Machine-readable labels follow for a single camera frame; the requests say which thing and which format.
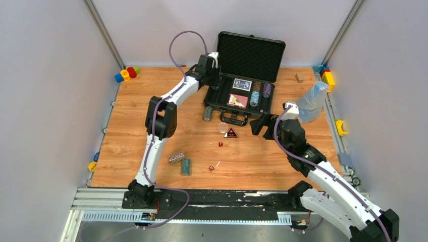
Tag colourful toy blocks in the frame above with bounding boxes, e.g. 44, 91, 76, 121
114, 67, 141, 83
312, 65, 336, 93

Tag colourful toy blocks right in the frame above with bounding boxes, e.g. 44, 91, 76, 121
312, 65, 336, 93

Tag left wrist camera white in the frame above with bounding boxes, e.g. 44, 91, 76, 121
208, 52, 219, 69

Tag brown poker chip stack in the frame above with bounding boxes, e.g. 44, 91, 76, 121
252, 81, 261, 92

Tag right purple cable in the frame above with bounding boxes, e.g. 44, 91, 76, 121
273, 106, 392, 242

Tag light blue chip stack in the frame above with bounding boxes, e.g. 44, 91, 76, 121
249, 91, 260, 107

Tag yellow round tag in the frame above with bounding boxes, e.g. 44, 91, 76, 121
87, 161, 97, 172

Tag colourful toy blocks left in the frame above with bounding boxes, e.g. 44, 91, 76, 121
114, 67, 141, 83

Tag teal green chip stack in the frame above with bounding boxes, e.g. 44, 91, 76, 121
181, 158, 191, 176

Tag red playing card deck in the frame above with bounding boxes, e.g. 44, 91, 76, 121
227, 93, 249, 108

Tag clear plastic bag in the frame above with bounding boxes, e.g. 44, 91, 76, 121
297, 81, 330, 124

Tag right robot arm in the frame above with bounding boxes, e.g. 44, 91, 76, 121
250, 114, 400, 241

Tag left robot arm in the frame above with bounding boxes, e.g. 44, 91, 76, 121
124, 52, 220, 208

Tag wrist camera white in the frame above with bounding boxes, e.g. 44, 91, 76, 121
281, 101, 299, 120
208, 52, 219, 69

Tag blue playing card deck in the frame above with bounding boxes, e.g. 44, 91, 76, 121
232, 78, 252, 92

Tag small wooden block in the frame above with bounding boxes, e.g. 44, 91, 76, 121
295, 73, 304, 83

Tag purple poker chip stack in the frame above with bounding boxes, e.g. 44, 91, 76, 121
262, 83, 272, 98

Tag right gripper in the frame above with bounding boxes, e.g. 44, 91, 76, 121
249, 112, 291, 156

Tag yellow curved toy piece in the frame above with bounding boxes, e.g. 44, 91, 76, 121
335, 119, 347, 137

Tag black poker set case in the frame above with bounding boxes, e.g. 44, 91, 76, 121
202, 31, 286, 126

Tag black triangular all-in marker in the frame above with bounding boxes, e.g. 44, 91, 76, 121
224, 128, 239, 138

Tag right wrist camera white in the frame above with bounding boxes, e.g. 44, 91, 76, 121
281, 101, 299, 120

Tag clear round dealer button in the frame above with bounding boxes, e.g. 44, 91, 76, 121
217, 122, 229, 134

